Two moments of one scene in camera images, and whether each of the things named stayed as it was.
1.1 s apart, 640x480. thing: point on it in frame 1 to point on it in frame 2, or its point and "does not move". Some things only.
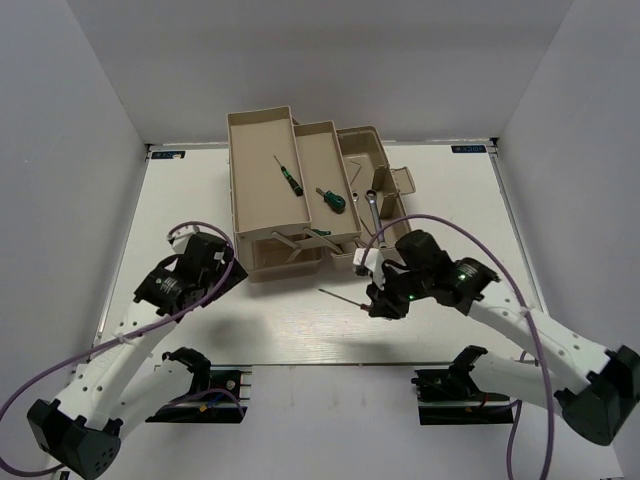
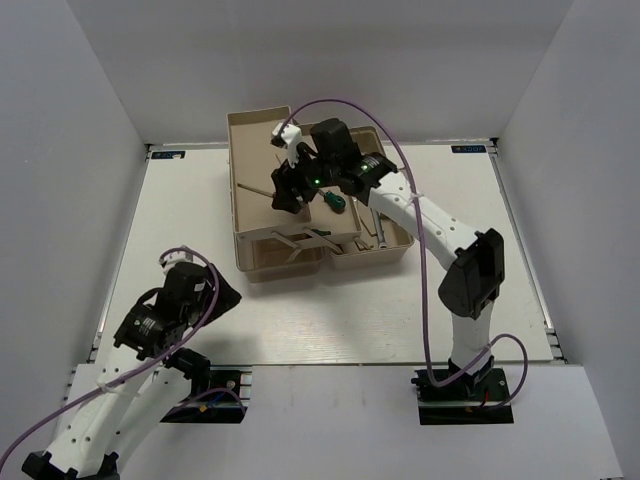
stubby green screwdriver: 336,203 does not move
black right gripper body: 399,291 to 307,176
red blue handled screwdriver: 363,306 to 272,195
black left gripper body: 236,273 to 224,298
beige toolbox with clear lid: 304,194 does not move
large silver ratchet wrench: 371,195 does not move
